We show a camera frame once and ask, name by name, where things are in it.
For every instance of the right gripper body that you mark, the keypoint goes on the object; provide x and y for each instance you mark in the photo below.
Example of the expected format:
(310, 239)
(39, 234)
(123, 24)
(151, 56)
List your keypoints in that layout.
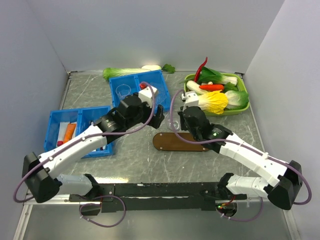
(184, 125)

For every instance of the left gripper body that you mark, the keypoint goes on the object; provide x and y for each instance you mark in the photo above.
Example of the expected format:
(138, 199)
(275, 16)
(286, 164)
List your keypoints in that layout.
(144, 111)

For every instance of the clear faceted plastic cup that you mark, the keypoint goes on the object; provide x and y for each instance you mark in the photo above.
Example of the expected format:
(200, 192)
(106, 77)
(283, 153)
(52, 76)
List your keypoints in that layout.
(174, 124)

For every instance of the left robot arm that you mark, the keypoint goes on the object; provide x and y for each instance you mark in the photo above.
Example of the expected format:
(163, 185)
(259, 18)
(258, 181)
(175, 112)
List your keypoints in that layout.
(43, 173)

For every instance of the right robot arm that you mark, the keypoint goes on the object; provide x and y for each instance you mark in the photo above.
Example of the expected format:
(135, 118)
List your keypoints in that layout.
(278, 181)

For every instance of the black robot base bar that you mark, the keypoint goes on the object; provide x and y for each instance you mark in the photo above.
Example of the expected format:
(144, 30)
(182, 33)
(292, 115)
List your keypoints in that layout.
(114, 197)

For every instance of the wooden oval tray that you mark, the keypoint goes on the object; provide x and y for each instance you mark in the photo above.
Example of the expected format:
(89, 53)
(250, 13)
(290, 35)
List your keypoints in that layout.
(169, 142)

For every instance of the orange toothpaste tube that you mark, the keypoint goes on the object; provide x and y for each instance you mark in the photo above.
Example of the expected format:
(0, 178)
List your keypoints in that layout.
(70, 129)

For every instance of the blue bin with cups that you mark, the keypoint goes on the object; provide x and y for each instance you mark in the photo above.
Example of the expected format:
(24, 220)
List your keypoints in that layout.
(154, 78)

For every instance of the yellow napa cabbage toy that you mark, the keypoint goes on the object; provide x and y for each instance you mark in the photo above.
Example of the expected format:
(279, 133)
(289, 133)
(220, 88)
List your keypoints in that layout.
(213, 102)

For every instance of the white corn toy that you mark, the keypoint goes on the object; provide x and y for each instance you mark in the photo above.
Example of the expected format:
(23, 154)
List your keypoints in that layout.
(193, 86)

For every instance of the orange carrot toy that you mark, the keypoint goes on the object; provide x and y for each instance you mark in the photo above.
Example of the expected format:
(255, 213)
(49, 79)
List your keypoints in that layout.
(212, 87)

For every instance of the green bok choy toy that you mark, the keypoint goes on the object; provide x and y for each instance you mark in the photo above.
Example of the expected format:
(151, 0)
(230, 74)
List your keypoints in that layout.
(207, 75)

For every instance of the green napa cabbage toy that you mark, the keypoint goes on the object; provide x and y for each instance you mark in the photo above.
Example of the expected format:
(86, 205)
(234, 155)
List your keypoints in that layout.
(111, 72)

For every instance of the red chili pepper toy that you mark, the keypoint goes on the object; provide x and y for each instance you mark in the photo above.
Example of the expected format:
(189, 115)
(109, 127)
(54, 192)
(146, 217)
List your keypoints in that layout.
(199, 70)

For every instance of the white radish toy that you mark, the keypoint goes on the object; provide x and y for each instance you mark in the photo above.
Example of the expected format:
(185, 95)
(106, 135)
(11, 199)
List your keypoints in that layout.
(151, 67)

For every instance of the green white cabbage toy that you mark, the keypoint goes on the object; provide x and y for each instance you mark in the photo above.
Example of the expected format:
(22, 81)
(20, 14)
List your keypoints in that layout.
(237, 99)

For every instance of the blue bin with toiletries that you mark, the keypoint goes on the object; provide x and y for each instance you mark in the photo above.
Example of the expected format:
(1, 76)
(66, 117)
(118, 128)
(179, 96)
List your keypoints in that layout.
(82, 117)

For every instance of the green leaf toy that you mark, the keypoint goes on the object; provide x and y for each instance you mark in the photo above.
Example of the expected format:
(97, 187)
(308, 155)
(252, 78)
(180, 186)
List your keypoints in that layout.
(168, 68)

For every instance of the green vegetable basket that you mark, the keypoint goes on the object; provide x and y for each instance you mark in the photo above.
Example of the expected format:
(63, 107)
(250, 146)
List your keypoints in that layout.
(227, 112)

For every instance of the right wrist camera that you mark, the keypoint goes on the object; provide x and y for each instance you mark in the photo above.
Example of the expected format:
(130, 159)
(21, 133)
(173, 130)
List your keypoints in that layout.
(190, 99)

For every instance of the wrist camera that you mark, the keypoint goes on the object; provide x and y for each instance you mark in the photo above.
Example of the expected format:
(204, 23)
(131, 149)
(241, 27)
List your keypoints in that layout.
(190, 99)
(146, 94)

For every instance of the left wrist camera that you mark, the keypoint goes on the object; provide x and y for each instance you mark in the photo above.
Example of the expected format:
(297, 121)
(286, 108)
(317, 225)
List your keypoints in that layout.
(146, 94)

